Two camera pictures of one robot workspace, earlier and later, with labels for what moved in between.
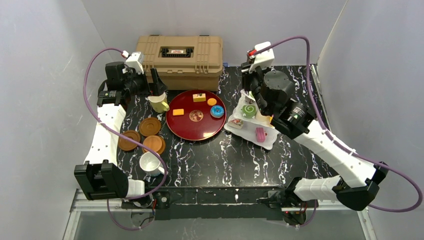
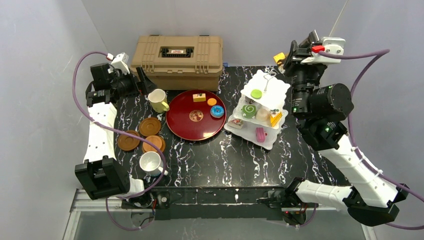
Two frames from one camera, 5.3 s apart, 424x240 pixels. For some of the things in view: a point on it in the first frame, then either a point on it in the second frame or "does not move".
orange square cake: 178,112 → 280,56
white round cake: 260,117 does not move
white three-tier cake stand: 243,123 does not move
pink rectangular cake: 260,134 does not move
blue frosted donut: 217,111 does not move
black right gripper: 250,84 → 301,52
